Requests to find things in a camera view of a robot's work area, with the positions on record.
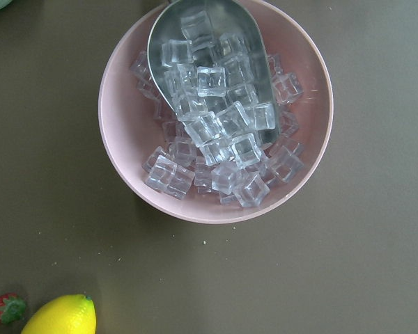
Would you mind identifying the metal ice scoop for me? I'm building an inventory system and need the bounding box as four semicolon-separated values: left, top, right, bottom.
147;1;281;147

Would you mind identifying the pink bowl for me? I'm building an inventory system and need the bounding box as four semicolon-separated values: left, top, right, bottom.
98;1;334;224

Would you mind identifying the yellow lemon upper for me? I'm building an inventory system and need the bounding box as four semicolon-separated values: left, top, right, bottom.
21;294;97;333

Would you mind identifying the red strawberry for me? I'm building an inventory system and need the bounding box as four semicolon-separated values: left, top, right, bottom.
0;293;27;324

